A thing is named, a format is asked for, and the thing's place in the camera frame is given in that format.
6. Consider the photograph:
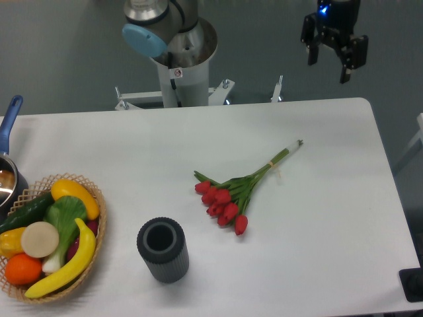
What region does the dark grey ribbed vase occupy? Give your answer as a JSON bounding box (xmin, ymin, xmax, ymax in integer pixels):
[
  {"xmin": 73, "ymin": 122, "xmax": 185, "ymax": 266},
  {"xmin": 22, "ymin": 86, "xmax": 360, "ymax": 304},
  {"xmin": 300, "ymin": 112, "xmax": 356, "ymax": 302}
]
[{"xmin": 136, "ymin": 217, "xmax": 190, "ymax": 283}]

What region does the blue handled saucepan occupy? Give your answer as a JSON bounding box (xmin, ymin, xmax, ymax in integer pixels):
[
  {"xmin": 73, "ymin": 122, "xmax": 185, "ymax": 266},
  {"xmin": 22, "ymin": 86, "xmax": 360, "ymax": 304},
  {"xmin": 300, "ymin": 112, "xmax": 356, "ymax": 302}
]
[{"xmin": 1, "ymin": 95, "xmax": 28, "ymax": 223}]

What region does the purple red vegetable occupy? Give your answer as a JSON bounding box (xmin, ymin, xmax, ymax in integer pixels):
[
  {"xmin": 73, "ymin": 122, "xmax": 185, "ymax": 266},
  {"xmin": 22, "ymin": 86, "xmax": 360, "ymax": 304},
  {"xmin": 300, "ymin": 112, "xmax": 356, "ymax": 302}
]
[{"xmin": 65, "ymin": 218, "xmax": 100, "ymax": 264}]

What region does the white frame at right edge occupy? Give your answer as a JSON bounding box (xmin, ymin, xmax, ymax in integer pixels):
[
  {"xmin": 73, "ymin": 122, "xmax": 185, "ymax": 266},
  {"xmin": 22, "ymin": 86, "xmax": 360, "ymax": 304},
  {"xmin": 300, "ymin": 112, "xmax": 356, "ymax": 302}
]
[{"xmin": 391, "ymin": 113, "xmax": 422, "ymax": 176}]

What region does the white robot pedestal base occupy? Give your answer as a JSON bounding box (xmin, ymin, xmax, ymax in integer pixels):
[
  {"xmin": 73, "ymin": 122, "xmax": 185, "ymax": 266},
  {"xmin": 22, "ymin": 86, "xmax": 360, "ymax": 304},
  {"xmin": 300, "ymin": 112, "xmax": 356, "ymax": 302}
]
[{"xmin": 114, "ymin": 56, "xmax": 284, "ymax": 112}]

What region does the yellow squash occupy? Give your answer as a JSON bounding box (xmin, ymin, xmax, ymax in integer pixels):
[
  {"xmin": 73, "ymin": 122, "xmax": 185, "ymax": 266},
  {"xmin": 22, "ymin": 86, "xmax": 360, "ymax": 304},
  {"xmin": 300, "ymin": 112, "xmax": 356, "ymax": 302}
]
[{"xmin": 50, "ymin": 179, "xmax": 100, "ymax": 221}]

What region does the red tulip bouquet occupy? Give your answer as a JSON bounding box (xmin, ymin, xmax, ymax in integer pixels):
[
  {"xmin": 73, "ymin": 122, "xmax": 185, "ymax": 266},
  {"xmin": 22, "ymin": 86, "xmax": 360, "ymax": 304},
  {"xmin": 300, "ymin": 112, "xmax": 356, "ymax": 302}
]
[{"xmin": 194, "ymin": 139, "xmax": 303, "ymax": 236}]

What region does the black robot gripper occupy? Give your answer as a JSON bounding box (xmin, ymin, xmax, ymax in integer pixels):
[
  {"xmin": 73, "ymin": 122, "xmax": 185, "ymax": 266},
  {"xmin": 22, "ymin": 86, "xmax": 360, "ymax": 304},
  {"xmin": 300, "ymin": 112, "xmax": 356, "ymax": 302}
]
[{"xmin": 301, "ymin": 1, "xmax": 369, "ymax": 84}]

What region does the yellow banana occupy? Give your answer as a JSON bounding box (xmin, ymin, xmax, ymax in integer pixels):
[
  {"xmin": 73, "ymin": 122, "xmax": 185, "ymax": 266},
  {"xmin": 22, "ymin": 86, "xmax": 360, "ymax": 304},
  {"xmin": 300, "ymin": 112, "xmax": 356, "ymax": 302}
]
[{"xmin": 24, "ymin": 218, "xmax": 96, "ymax": 299}]

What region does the green bok choy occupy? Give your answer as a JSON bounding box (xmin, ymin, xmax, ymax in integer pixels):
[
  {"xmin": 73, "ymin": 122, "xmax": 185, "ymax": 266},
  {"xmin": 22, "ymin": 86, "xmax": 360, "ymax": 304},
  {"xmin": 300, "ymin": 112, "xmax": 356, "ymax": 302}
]
[{"xmin": 42, "ymin": 195, "xmax": 87, "ymax": 275}]

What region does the yellow bell pepper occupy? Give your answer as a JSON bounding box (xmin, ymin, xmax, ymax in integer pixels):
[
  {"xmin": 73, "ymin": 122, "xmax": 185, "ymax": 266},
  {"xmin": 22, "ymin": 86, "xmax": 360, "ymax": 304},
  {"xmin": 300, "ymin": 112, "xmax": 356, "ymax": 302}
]
[{"xmin": 0, "ymin": 227, "xmax": 26, "ymax": 258}]

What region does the green cucumber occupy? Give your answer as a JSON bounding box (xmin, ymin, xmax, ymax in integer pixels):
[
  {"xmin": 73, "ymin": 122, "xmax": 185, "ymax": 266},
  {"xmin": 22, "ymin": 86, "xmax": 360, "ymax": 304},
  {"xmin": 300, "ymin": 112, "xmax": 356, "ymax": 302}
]
[{"xmin": 1, "ymin": 192, "xmax": 54, "ymax": 233}]

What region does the woven wicker basket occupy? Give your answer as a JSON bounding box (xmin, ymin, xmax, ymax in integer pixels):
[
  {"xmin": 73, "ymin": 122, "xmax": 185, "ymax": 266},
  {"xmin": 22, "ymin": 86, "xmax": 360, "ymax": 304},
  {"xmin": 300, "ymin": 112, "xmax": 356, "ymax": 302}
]
[{"xmin": 1, "ymin": 173, "xmax": 106, "ymax": 304}]

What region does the orange fruit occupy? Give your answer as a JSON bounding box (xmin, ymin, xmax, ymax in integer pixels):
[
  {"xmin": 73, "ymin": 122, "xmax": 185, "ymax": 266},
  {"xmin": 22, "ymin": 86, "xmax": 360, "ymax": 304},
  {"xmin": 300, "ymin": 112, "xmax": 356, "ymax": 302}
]
[{"xmin": 5, "ymin": 253, "xmax": 42, "ymax": 285}]

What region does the black device at table edge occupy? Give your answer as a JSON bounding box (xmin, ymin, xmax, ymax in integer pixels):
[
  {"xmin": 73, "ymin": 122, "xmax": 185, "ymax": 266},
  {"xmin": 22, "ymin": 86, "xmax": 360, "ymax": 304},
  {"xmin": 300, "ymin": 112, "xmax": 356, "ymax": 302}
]
[{"xmin": 399, "ymin": 267, "xmax": 422, "ymax": 302}]

